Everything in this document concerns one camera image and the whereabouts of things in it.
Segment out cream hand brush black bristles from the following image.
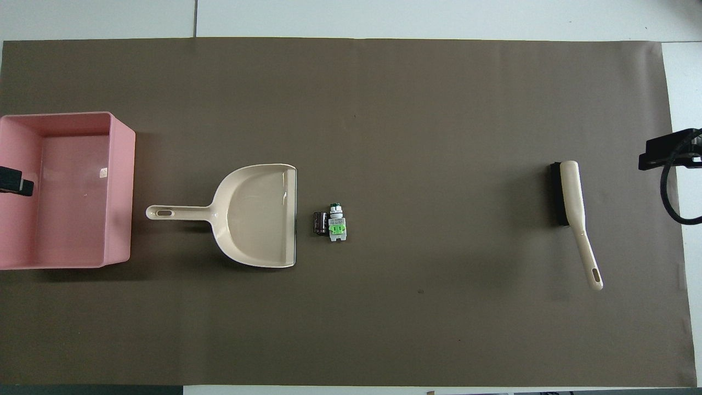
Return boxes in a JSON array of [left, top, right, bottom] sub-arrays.
[[550, 160, 604, 291]]

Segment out green and white push-button switch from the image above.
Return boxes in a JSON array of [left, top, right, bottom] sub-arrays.
[[327, 202, 348, 244]]

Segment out black cable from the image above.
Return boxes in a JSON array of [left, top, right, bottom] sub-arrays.
[[659, 129, 702, 227]]

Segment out cream plastic dustpan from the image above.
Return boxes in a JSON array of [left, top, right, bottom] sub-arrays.
[[145, 163, 298, 269]]

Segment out pink plastic bin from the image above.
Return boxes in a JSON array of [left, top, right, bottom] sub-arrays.
[[0, 111, 137, 270]]

